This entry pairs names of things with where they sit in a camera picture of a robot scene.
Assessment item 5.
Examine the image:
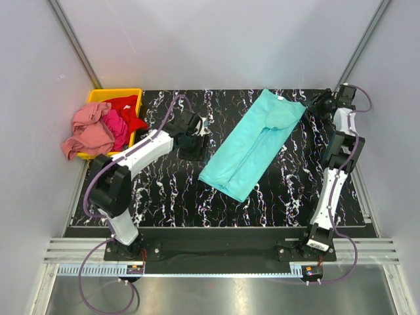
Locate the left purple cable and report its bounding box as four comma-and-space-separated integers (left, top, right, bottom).
78, 94, 194, 312

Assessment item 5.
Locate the red t-shirt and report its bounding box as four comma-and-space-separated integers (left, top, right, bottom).
105, 94, 149, 145

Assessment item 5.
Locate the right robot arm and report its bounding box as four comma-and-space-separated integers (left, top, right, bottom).
297, 83, 365, 261

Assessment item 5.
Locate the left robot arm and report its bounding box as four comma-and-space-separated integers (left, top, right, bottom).
83, 111, 209, 261

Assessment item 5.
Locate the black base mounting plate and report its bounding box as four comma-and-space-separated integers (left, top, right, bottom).
62, 226, 377, 275

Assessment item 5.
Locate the yellow plastic bin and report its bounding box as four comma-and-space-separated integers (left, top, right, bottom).
76, 89, 142, 160

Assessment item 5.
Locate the slotted cable duct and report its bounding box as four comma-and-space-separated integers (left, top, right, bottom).
58, 263, 303, 278

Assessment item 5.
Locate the right aluminium frame post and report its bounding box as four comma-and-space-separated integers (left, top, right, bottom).
335, 0, 393, 90

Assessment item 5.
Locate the left aluminium frame post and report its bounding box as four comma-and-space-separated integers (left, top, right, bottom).
46, 0, 103, 89

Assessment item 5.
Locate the salmon pink t-shirt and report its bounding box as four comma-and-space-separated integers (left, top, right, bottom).
61, 102, 115, 160

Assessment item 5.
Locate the magenta t-shirt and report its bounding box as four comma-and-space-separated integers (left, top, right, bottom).
102, 110, 128, 152

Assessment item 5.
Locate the teal t-shirt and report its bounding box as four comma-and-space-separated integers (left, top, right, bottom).
199, 89, 306, 202

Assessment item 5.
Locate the aluminium frame post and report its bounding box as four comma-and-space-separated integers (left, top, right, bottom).
335, 0, 393, 90
46, 0, 103, 89

